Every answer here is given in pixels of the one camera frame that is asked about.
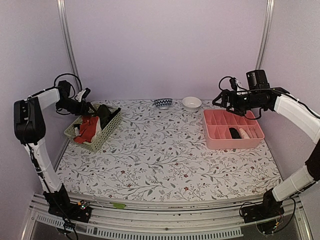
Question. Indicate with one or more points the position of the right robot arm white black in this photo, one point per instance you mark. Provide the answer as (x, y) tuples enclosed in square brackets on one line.
[(301, 117)]

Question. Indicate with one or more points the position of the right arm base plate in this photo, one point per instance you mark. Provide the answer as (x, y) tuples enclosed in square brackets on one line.
[(256, 212)]

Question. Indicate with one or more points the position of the black striped underwear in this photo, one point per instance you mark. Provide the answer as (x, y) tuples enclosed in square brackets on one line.
[(234, 133)]

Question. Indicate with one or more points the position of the green tape piece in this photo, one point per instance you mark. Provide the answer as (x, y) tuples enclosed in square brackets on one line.
[(118, 205)]

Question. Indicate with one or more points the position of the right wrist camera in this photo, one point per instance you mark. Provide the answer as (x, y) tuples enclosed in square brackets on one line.
[(235, 84)]

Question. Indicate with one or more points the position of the small white bowl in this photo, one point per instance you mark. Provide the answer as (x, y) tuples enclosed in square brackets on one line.
[(191, 104)]

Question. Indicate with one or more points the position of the beige perforated plastic basket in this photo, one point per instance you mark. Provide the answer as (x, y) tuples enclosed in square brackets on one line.
[(71, 131)]

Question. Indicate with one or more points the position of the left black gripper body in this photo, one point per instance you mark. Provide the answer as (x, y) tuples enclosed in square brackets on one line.
[(68, 104)]

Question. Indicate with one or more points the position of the right aluminium frame post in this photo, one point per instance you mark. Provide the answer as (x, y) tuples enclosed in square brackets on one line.
[(268, 19)]

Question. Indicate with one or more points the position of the pink divided organizer tray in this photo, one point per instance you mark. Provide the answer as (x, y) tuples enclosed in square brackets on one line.
[(224, 130)]

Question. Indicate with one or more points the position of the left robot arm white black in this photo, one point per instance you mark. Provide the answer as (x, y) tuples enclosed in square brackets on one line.
[(29, 125)]

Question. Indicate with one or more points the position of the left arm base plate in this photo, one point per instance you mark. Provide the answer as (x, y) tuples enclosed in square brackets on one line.
[(70, 211)]

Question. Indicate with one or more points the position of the floral patterned table mat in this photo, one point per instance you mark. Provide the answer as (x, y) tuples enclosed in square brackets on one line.
[(161, 155)]

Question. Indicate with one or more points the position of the blue white zigzag bowl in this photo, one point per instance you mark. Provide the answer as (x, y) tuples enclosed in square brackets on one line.
[(163, 103)]

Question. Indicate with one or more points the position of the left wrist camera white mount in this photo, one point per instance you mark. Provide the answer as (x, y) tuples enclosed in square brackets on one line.
[(82, 95)]

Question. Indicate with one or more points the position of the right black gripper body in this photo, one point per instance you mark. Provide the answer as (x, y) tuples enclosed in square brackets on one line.
[(252, 101)]

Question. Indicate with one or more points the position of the front aluminium rail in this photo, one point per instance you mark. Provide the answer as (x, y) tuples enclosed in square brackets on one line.
[(178, 220)]

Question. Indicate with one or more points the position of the rolled beige cloth in tray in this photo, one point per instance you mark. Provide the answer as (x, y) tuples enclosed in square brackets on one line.
[(244, 134)]

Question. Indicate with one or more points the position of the dark green cloth in basket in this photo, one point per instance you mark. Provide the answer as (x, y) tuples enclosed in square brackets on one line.
[(105, 114)]

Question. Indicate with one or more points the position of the red cloth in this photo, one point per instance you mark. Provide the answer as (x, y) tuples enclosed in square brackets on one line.
[(88, 130)]

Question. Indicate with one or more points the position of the left aluminium frame post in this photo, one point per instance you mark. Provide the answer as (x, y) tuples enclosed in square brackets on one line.
[(62, 12)]

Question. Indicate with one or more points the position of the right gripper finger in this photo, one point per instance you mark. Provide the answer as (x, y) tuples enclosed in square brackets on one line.
[(220, 100), (235, 111)]

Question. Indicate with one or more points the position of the aluminium frame post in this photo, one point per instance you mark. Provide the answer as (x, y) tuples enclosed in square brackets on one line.
[(268, 19), (62, 12)]

